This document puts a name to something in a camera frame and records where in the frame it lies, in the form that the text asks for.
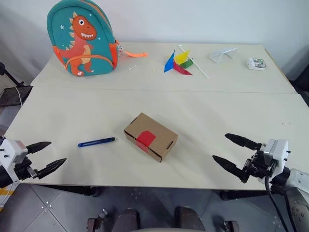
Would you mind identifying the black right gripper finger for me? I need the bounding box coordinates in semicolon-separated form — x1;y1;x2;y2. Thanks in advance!
212;155;250;183
225;133;263;150

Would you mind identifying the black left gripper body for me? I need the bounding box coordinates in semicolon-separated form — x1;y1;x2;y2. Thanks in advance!
13;157;41;182

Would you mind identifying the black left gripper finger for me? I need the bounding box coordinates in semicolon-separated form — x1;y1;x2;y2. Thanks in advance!
26;141;52;154
36;158;67;180

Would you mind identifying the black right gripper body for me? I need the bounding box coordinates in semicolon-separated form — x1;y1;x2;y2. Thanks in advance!
243;144;276;180

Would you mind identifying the blue pen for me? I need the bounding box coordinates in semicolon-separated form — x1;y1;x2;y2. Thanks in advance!
77;137;116;148

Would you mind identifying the brown cardboard box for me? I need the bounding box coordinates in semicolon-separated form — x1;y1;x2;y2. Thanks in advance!
124;112;179;162

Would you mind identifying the red tape seal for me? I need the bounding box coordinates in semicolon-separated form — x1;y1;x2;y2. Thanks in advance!
136;130;156;153

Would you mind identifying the black flat stand base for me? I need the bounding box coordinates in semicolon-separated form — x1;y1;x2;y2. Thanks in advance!
0;86;33;108

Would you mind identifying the dark brown rounded shape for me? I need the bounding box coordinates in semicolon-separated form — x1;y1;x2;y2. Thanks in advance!
115;209;140;232
175;206;206;232

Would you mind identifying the black tripod leg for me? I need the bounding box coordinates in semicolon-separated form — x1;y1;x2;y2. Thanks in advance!
0;62;32;87

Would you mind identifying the small white plug adapter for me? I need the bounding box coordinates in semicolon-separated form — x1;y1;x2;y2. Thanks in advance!
247;57;267;71

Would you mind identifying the black equipment beside table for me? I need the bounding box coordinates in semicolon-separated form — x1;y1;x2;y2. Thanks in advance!
286;47;309;107

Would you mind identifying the colourful pinwheel with white stick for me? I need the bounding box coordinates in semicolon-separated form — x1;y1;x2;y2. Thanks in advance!
164;43;209;79

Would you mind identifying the teal dinosaur backpack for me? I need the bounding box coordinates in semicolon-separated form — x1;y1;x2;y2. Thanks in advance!
46;0;148;77

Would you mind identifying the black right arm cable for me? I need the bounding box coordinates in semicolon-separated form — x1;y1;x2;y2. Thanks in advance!
264;175;298;232

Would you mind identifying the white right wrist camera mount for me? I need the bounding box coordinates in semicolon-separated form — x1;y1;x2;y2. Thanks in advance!
257;139;290;185

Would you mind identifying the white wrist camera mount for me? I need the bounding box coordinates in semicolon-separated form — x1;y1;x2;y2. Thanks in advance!
257;139;290;185
0;136;28;174

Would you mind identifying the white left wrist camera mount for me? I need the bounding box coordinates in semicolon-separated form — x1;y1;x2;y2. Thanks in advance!
0;136;28;174

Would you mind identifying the thin white cable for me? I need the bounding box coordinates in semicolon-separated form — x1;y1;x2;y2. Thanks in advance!
15;87;24;107

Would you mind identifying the small metal bracket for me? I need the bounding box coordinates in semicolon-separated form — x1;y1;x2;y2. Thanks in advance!
223;220;239;232
86;209;108;232

